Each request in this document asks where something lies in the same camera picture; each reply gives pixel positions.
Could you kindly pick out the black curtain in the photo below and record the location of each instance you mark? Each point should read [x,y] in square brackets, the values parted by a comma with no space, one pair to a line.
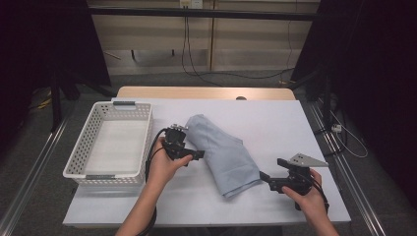
[39,39]
[377,65]

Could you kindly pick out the black horizontal metal bar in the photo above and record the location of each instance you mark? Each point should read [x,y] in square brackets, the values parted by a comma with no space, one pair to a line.
[229,13]

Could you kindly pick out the light blue tank top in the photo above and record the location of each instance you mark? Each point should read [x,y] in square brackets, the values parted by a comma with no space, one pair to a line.
[226,157]

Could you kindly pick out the white wall socket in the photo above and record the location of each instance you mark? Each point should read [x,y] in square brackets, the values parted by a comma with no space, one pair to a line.
[196,4]

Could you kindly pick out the person's left hand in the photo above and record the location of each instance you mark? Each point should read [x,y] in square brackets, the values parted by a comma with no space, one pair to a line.
[162,170]

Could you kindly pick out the white table mat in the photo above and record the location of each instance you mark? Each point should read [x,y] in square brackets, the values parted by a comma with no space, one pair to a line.
[262,131]

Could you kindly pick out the white power plug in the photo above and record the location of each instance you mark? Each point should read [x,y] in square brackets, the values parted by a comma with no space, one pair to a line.
[336,128]

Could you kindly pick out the round table grommet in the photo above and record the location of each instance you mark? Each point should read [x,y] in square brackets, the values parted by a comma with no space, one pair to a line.
[241,98]

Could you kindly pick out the white perforated plastic basket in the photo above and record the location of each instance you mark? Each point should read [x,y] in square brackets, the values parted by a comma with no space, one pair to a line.
[114,144]

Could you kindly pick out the black metal stand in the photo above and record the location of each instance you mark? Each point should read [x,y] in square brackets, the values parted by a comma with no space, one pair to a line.
[326,98]
[55,108]

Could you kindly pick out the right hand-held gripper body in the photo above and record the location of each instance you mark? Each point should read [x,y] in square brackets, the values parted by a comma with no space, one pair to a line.
[300,180]

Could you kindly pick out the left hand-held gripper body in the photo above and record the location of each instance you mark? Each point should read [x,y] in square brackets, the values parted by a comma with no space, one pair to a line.
[175,144]

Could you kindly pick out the person's right hand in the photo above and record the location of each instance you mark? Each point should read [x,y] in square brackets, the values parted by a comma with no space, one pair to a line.
[311,203]

